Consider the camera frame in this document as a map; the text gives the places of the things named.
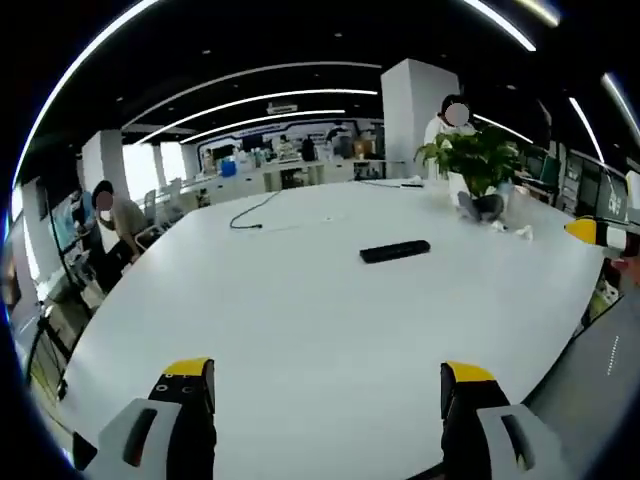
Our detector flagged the display screen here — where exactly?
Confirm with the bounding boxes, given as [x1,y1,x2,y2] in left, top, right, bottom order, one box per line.
[47,194,86,251]

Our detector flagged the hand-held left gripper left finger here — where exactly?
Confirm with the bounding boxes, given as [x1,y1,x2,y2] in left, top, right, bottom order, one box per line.
[72,357,217,480]

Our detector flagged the grey mesh chair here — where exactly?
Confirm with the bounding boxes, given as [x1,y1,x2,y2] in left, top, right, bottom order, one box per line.
[519,293,640,480]

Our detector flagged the dark grey cloth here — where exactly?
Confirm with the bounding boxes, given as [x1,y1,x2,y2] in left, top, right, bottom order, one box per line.
[457,191,506,225]

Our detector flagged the green leafy plant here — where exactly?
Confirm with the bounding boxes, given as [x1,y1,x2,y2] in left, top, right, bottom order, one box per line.
[413,125,524,199]

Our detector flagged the black cable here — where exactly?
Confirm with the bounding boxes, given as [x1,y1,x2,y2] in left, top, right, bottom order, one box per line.
[229,189,282,232]

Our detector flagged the white display counter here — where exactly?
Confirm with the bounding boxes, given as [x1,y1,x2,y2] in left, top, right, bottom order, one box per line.
[179,158,386,201]

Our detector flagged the curved ceiling light strip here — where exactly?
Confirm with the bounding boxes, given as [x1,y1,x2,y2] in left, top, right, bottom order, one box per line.
[132,89,380,146]
[182,109,347,144]

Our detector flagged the clear plastic bottle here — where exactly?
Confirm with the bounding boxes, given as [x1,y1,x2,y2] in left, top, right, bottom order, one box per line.
[499,184,536,226]

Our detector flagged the white square pillar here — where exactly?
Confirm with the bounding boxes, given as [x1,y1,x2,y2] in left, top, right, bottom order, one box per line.
[380,58,461,181]
[82,129,126,201]

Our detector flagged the white plant pot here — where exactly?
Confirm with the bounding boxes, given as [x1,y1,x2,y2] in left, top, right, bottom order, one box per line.
[446,169,501,209]

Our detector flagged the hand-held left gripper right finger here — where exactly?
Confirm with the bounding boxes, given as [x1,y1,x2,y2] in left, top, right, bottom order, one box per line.
[439,360,576,480]

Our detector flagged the black remote control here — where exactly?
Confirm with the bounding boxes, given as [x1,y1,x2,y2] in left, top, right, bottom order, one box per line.
[358,239,431,264]

